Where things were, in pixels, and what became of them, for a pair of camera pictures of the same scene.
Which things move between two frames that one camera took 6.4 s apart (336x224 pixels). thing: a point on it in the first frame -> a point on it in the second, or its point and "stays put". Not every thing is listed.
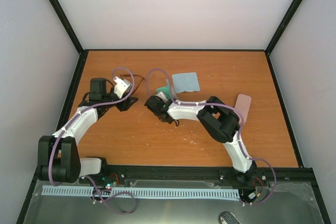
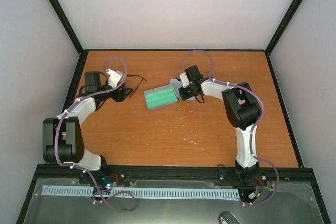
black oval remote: [228, 217] stays put
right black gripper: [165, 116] -> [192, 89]
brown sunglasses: [140, 82] stays put
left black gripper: [124, 105] -> [119, 95]
